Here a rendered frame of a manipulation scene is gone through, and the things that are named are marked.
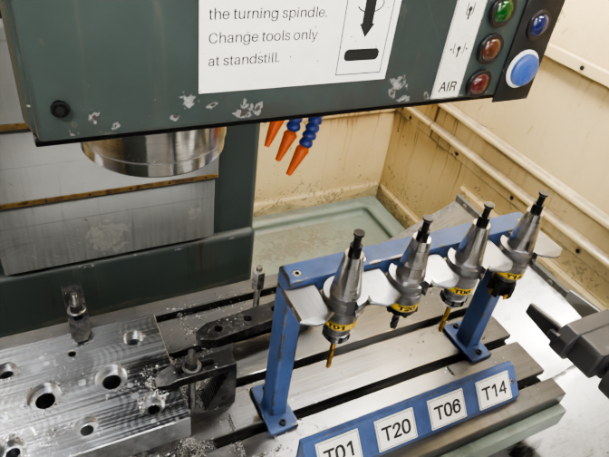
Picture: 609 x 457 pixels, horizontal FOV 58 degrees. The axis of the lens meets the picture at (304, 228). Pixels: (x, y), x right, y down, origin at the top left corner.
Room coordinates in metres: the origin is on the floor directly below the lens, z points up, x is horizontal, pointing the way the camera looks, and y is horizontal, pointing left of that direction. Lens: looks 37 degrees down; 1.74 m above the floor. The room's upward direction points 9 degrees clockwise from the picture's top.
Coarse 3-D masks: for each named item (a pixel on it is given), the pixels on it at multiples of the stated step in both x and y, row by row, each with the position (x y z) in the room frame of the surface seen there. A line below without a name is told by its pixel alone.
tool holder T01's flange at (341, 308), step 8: (328, 280) 0.57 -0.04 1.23; (328, 288) 0.56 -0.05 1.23; (328, 296) 0.54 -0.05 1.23; (328, 304) 0.54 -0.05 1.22; (336, 304) 0.53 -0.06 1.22; (344, 304) 0.53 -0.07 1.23; (352, 304) 0.54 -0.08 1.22; (360, 304) 0.54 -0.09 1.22; (336, 312) 0.53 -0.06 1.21; (344, 312) 0.53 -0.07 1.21; (352, 312) 0.54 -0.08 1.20; (360, 312) 0.54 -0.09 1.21
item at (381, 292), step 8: (368, 272) 0.61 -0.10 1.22; (376, 272) 0.62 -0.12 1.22; (368, 280) 0.60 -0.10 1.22; (376, 280) 0.60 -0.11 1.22; (384, 280) 0.60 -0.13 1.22; (368, 288) 0.58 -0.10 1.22; (376, 288) 0.58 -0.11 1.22; (384, 288) 0.58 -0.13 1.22; (392, 288) 0.59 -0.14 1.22; (368, 296) 0.56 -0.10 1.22; (376, 296) 0.57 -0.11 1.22; (384, 296) 0.57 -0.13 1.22; (392, 296) 0.57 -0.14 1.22; (400, 296) 0.58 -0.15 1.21; (376, 304) 0.55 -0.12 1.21; (384, 304) 0.55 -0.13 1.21; (392, 304) 0.56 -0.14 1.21
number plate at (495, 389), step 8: (496, 376) 0.68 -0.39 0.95; (504, 376) 0.69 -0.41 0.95; (480, 384) 0.66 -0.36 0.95; (488, 384) 0.66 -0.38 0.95; (496, 384) 0.67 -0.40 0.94; (504, 384) 0.68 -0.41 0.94; (480, 392) 0.65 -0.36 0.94; (488, 392) 0.65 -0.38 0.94; (496, 392) 0.66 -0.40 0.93; (504, 392) 0.67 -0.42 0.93; (480, 400) 0.64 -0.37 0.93; (488, 400) 0.64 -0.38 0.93; (496, 400) 0.65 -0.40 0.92; (504, 400) 0.66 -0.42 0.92; (480, 408) 0.63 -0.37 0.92
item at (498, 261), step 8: (488, 240) 0.74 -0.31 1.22; (488, 248) 0.72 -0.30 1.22; (496, 248) 0.72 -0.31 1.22; (488, 256) 0.70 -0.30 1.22; (496, 256) 0.70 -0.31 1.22; (504, 256) 0.70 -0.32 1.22; (488, 264) 0.68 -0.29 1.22; (496, 264) 0.68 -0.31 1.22; (504, 264) 0.68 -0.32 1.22; (512, 264) 0.69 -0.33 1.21; (504, 272) 0.67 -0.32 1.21
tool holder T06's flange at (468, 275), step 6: (450, 252) 0.68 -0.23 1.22; (450, 258) 0.66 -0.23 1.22; (486, 258) 0.68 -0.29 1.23; (450, 264) 0.66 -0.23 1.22; (456, 264) 0.65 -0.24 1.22; (486, 264) 0.66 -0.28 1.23; (456, 270) 0.65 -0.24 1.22; (462, 270) 0.64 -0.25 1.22; (468, 270) 0.64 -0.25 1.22; (474, 270) 0.64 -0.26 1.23; (480, 270) 0.66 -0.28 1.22; (486, 270) 0.66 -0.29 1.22; (462, 276) 0.65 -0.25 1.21; (468, 276) 0.64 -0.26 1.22; (474, 276) 0.64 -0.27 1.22; (480, 276) 0.65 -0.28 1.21; (462, 282) 0.64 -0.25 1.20; (468, 282) 0.64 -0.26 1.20
